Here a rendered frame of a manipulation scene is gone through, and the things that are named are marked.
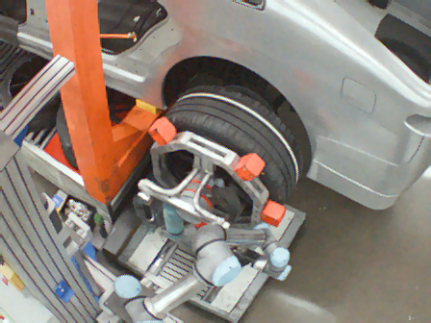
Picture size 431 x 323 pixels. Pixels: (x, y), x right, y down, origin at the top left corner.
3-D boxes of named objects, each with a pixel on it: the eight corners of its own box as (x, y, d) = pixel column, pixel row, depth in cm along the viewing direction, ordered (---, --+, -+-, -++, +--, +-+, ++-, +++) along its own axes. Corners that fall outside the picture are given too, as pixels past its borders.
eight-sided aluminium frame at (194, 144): (262, 234, 290) (272, 169, 245) (255, 244, 287) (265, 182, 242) (163, 186, 305) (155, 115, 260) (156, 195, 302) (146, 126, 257)
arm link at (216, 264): (135, 309, 232) (231, 239, 218) (151, 334, 224) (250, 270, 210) (117, 306, 222) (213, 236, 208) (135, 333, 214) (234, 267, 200)
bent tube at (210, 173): (244, 191, 257) (246, 177, 248) (221, 227, 247) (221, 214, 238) (207, 173, 261) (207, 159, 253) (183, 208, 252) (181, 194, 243)
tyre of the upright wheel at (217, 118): (253, 75, 248) (155, 93, 297) (225, 112, 237) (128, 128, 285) (325, 185, 279) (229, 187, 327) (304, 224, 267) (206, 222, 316)
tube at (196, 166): (202, 171, 262) (202, 156, 253) (178, 206, 253) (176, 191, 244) (166, 153, 267) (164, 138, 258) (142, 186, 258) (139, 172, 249)
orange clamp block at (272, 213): (267, 207, 271) (285, 214, 269) (259, 220, 267) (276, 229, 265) (268, 198, 265) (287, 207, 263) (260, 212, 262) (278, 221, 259)
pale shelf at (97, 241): (115, 229, 308) (114, 226, 306) (101, 251, 300) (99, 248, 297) (60, 191, 320) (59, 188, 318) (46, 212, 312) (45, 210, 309)
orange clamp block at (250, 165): (253, 168, 254) (266, 162, 247) (243, 183, 250) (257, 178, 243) (240, 157, 252) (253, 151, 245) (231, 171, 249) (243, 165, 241)
